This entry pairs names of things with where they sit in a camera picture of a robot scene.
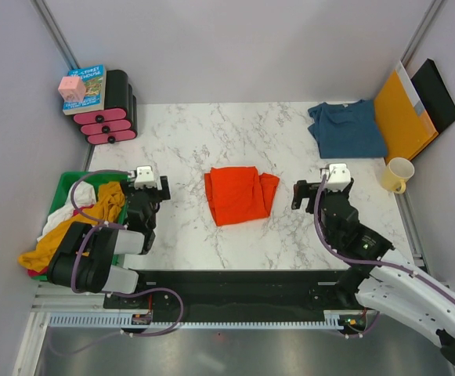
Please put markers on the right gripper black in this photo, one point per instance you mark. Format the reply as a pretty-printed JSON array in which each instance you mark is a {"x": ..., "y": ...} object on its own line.
[{"x": 301, "y": 189}]

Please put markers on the orange folder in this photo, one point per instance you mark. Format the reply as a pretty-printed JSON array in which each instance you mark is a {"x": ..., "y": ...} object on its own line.
[{"x": 402, "y": 118}]

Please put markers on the yellow t shirt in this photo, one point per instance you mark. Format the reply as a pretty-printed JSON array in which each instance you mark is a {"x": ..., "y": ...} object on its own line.
[{"x": 108, "y": 206}]

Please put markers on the white cable duct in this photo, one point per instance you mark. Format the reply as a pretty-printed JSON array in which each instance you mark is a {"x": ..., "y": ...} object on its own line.
[{"x": 131, "y": 321}]

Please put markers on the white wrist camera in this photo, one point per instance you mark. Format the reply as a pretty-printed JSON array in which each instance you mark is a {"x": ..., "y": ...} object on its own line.
[
  {"x": 143, "y": 178},
  {"x": 336, "y": 176}
]

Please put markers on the green plastic bin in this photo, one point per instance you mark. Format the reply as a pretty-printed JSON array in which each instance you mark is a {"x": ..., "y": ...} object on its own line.
[{"x": 62, "y": 195}]

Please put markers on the black flat box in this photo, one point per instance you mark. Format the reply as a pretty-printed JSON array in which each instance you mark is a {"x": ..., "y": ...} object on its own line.
[{"x": 434, "y": 95}]

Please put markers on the pink cube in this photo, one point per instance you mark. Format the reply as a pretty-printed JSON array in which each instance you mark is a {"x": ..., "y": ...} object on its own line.
[{"x": 72, "y": 89}]

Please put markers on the blue folded t shirt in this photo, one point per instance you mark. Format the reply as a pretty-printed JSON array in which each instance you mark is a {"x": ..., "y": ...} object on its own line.
[{"x": 347, "y": 131}]

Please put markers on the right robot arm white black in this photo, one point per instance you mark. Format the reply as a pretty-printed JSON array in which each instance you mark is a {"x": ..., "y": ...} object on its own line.
[{"x": 379, "y": 276}]

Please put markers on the yellow mug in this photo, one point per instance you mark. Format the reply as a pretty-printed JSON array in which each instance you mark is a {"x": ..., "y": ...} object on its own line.
[{"x": 398, "y": 171}]

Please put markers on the orange t shirt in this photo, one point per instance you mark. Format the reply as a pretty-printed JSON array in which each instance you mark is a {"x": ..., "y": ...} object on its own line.
[{"x": 239, "y": 194}]

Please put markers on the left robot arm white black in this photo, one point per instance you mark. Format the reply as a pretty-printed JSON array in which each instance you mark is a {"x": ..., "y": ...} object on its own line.
[{"x": 84, "y": 259}]

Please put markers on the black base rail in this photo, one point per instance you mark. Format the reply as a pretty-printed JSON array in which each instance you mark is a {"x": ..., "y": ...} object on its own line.
[{"x": 243, "y": 295}]

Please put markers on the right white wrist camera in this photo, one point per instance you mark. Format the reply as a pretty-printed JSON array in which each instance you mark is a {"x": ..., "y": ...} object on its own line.
[{"x": 336, "y": 176}]

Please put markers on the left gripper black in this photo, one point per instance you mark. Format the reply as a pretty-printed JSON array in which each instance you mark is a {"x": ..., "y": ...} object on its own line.
[{"x": 160, "y": 194}]

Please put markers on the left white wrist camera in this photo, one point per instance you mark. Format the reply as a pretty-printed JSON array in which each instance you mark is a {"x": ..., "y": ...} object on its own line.
[{"x": 143, "y": 178}]

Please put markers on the blue paperback book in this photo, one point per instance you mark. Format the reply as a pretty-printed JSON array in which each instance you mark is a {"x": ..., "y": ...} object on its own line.
[{"x": 94, "y": 79}]

